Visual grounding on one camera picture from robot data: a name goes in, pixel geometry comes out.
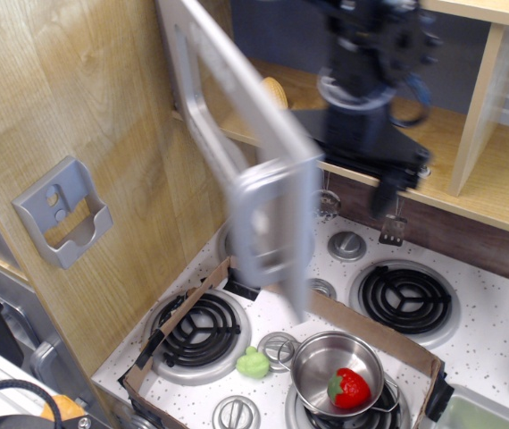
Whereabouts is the grey toy microwave door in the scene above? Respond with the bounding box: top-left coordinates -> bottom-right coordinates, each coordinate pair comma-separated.
156,1 -> 322,318

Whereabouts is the green toy vegetable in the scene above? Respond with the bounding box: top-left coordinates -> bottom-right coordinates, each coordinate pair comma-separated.
236,346 -> 270,380

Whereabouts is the red toy strawberry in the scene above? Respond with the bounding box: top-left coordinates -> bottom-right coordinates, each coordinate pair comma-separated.
327,367 -> 371,409

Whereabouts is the middle small grey knob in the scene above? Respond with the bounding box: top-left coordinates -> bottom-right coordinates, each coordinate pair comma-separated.
309,278 -> 337,300

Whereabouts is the back right stove burner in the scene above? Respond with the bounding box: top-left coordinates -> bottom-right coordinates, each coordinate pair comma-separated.
347,259 -> 461,349

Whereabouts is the orange toy food piece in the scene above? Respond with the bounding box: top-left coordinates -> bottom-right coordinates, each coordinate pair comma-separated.
39,395 -> 85,421

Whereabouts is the yellow toy corn cob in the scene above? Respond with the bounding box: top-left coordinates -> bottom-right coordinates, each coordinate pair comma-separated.
261,77 -> 288,109

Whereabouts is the black cable lower left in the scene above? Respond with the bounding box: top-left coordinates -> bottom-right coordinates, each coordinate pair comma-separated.
0,379 -> 66,429

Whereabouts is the hanging metal spatula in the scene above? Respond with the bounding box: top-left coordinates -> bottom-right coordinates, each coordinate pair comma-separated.
379,198 -> 408,247

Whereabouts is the centre grey stove knob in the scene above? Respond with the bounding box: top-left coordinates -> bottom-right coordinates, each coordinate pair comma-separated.
257,332 -> 300,373

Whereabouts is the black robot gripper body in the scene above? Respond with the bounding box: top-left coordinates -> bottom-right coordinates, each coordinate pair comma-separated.
292,107 -> 430,190

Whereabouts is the grey oven door handle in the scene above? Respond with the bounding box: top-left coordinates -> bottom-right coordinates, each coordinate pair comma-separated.
29,341 -> 64,393

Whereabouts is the front grey stove knob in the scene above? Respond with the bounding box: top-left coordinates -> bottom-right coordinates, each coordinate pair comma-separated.
212,395 -> 261,429

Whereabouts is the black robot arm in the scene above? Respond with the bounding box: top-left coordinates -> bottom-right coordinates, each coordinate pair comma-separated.
280,1 -> 441,218

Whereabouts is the front left stove burner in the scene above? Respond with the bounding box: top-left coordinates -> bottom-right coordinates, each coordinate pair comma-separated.
152,290 -> 252,386

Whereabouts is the hanging metal strainer spoon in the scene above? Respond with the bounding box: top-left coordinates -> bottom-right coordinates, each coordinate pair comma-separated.
314,170 -> 341,222

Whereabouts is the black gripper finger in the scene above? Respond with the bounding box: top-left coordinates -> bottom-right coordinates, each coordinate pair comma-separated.
370,173 -> 404,219

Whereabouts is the back grey stove knob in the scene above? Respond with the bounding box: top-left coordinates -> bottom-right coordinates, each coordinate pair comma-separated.
328,231 -> 367,262

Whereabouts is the small steel pot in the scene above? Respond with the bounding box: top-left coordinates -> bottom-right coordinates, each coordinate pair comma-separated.
277,331 -> 400,420

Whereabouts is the grey wall phone holder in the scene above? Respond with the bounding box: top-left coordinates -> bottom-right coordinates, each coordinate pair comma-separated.
12,156 -> 113,269

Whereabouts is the grey stove knob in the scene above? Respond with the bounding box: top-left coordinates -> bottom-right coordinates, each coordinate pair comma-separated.
328,231 -> 367,262
212,395 -> 261,429
257,332 -> 300,373

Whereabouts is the grey toy sink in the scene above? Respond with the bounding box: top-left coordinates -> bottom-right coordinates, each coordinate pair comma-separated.
428,357 -> 509,429

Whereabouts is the back left stove burner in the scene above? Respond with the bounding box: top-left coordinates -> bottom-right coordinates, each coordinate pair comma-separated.
216,222 -> 235,262

